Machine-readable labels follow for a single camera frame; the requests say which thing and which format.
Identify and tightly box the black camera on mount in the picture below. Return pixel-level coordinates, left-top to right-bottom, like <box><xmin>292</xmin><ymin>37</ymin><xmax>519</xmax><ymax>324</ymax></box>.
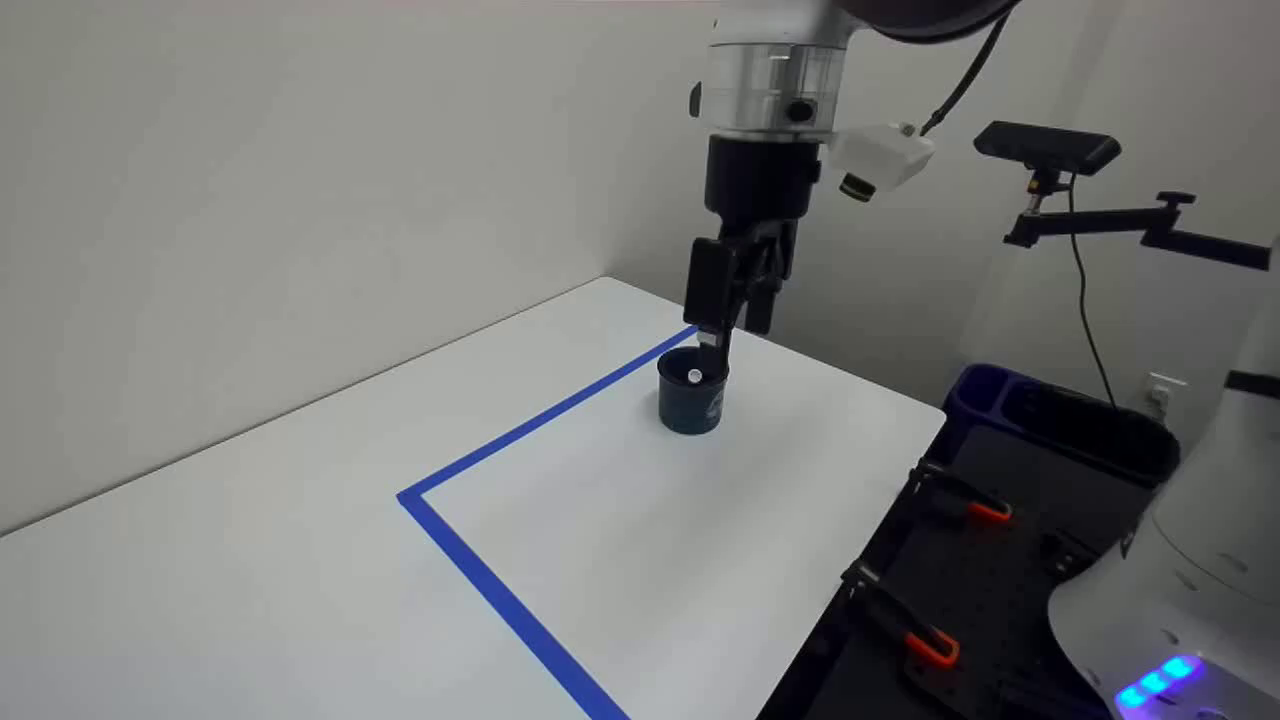
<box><xmin>973</xmin><ymin>120</ymin><xmax>1119</xmax><ymax>177</ymax></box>

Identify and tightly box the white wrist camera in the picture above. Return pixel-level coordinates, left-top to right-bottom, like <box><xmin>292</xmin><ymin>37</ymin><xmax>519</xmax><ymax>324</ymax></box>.
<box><xmin>832</xmin><ymin>122</ymin><xmax>931</xmax><ymax>205</ymax></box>

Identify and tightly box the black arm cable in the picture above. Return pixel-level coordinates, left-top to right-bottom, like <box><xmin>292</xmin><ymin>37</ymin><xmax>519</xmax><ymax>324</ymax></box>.
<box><xmin>915</xmin><ymin>6</ymin><xmax>1017</xmax><ymax>139</ymax></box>

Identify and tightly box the black orange clamp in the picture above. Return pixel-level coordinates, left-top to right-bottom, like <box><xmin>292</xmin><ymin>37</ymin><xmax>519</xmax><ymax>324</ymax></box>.
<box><xmin>844</xmin><ymin>562</ymin><xmax>962</xmax><ymax>671</ymax></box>
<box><xmin>913</xmin><ymin>464</ymin><xmax>1017</xmax><ymax>525</ymax></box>

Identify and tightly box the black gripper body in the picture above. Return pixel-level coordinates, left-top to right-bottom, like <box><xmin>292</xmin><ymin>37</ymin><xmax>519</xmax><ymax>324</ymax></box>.
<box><xmin>699</xmin><ymin>135</ymin><xmax>821</xmax><ymax>280</ymax></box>

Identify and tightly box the blue tape line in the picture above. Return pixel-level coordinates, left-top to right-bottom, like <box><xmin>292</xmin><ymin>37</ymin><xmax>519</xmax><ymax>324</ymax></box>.
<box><xmin>394</xmin><ymin>331</ymin><xmax>688</xmax><ymax>720</ymax></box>

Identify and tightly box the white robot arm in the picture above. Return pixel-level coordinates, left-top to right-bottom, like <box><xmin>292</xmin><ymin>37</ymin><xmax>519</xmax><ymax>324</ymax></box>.
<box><xmin>684</xmin><ymin>0</ymin><xmax>1018</xmax><ymax>344</ymax></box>

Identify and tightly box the black orange clamp upper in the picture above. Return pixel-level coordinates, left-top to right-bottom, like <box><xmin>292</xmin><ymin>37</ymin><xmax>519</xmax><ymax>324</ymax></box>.
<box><xmin>913</xmin><ymin>464</ymin><xmax>1017</xmax><ymax>525</ymax></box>

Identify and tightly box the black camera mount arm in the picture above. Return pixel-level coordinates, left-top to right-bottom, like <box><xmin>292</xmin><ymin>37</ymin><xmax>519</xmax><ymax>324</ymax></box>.
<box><xmin>1008</xmin><ymin>173</ymin><xmax>1271</xmax><ymax>271</ymax></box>

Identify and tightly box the dark blue mug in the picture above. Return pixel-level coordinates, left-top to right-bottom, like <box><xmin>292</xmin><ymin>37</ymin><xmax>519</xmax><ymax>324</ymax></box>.
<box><xmin>656</xmin><ymin>349</ymin><xmax>728</xmax><ymax>434</ymax></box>

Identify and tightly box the black camera cable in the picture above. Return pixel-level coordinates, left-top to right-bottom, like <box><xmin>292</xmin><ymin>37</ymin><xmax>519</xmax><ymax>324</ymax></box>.
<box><xmin>1065</xmin><ymin>177</ymin><xmax>1119</xmax><ymax>410</ymax></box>

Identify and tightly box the black orange clamp lower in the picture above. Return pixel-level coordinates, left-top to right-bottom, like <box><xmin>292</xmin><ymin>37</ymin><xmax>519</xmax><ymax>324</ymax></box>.
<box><xmin>844</xmin><ymin>562</ymin><xmax>962</xmax><ymax>671</ymax></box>

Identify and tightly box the blue bin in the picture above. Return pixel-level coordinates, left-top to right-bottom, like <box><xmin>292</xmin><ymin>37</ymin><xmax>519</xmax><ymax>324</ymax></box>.
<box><xmin>944</xmin><ymin>364</ymin><xmax>1065</xmax><ymax>431</ymax></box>

